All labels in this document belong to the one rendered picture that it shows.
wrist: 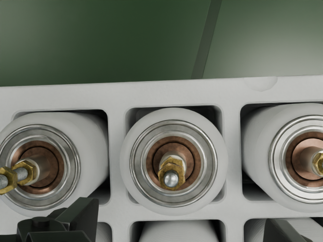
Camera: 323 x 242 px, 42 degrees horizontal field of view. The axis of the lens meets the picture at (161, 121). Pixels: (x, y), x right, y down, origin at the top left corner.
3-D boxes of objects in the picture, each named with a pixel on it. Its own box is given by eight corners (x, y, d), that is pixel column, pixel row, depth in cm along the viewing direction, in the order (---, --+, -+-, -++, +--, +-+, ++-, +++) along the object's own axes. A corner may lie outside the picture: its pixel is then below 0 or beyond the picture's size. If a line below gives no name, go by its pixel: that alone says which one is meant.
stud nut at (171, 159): (170, 184, 33) (170, 186, 32) (156, 168, 33) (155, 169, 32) (189, 167, 33) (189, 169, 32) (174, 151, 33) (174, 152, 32)
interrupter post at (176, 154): (159, 149, 37) (157, 152, 33) (187, 149, 37) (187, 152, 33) (159, 176, 37) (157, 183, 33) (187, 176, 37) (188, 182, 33)
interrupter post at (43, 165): (20, 171, 37) (5, 176, 34) (34, 148, 37) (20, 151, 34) (43, 185, 37) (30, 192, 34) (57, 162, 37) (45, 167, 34)
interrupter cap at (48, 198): (-19, 180, 37) (-23, 181, 37) (25, 107, 37) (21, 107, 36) (53, 225, 37) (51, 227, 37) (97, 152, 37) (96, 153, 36)
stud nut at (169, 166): (169, 193, 29) (168, 196, 29) (153, 175, 29) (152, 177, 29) (190, 175, 29) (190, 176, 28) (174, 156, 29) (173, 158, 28)
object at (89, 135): (35, 161, 55) (-36, 184, 37) (72, 98, 55) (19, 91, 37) (97, 199, 55) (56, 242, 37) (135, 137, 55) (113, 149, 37)
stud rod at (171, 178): (172, 174, 35) (170, 191, 27) (164, 164, 35) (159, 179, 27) (181, 165, 35) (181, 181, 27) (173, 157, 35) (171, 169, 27)
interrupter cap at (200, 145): (129, 119, 37) (128, 119, 36) (217, 118, 36) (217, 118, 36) (130, 206, 37) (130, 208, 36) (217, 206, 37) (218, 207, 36)
